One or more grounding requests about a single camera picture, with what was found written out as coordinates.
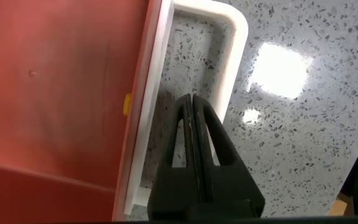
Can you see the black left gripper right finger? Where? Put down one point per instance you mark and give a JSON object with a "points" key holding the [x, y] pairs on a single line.
{"points": [[228, 186]]}

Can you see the yellow plastic clip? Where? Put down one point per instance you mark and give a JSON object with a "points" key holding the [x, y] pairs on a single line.
{"points": [[127, 104]]}

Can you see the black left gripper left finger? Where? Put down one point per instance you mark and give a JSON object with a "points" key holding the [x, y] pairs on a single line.
{"points": [[172, 186]]}

